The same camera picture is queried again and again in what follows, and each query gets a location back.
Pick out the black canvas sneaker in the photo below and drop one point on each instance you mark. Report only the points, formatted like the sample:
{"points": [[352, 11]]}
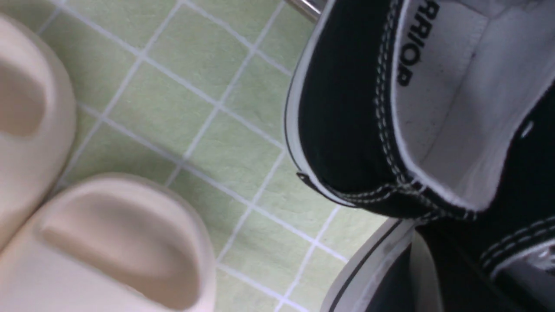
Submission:
{"points": [[405, 267], [407, 108]]}

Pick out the silver metal shoe rack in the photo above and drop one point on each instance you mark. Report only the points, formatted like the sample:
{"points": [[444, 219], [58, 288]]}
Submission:
{"points": [[311, 9]]}

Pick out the green checkered tablecloth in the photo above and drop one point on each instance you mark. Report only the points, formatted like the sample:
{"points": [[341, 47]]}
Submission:
{"points": [[189, 94]]}

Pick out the cream right slipper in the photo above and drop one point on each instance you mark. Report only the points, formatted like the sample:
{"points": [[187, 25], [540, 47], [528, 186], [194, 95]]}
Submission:
{"points": [[111, 243]]}

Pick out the cream slipper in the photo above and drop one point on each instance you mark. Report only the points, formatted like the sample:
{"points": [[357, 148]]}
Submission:
{"points": [[111, 243], [38, 123]]}

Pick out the cream left slipper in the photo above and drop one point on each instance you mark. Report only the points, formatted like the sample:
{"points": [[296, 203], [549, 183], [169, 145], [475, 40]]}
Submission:
{"points": [[38, 123]]}

